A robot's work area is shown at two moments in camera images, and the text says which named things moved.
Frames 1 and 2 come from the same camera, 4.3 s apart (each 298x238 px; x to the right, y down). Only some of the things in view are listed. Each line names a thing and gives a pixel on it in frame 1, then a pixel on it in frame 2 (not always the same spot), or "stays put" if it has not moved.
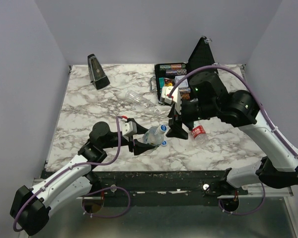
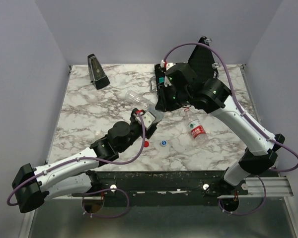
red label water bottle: (198, 133) stays put
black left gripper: (138, 147) to (149, 131)
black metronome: (97, 76) stays put
